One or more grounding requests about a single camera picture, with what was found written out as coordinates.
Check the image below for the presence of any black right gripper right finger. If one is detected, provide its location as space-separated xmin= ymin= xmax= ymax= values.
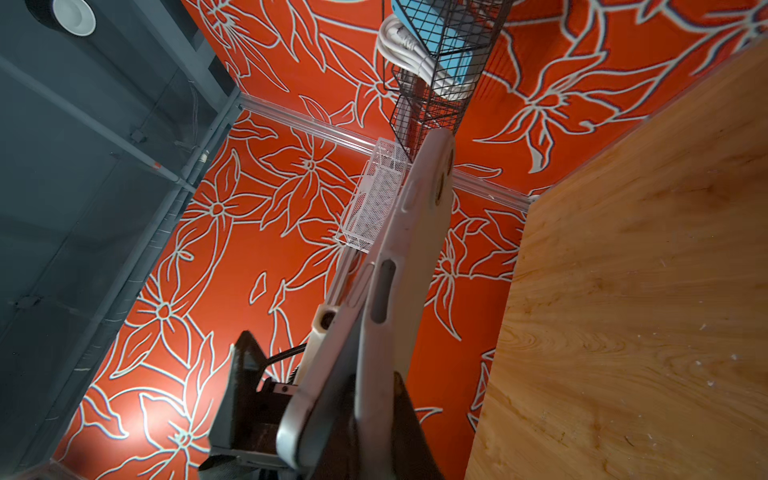
xmin=392 ymin=372 xmax=444 ymax=480

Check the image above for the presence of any white coiled cable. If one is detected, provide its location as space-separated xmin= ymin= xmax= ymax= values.
xmin=376 ymin=14 xmax=475 ymax=100

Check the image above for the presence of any aluminium frame post left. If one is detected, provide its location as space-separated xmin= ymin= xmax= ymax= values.
xmin=239 ymin=92 xmax=535 ymax=214

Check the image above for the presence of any phone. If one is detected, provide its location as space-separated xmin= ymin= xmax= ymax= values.
xmin=276 ymin=243 xmax=381 ymax=474

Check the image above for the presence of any light blue box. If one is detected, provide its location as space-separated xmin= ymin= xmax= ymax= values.
xmin=391 ymin=1 xmax=490 ymax=97

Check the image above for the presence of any white phone case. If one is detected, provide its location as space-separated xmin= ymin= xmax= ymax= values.
xmin=354 ymin=129 xmax=455 ymax=479

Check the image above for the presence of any clear acrylic bin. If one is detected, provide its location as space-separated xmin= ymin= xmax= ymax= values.
xmin=336 ymin=139 xmax=410 ymax=253

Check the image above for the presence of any round ceiling light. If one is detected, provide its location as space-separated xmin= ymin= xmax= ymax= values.
xmin=24 ymin=0 xmax=97 ymax=37

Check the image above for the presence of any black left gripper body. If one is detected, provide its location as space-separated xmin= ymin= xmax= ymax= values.
xmin=198 ymin=380 xmax=300 ymax=479

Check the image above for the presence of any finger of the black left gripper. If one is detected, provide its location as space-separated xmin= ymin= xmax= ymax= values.
xmin=208 ymin=331 xmax=267 ymax=450

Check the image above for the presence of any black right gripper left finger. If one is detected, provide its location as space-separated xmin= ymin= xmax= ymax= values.
xmin=309 ymin=376 xmax=359 ymax=480

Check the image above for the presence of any black wire basket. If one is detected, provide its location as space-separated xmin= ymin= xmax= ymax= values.
xmin=376 ymin=1 xmax=514 ymax=159

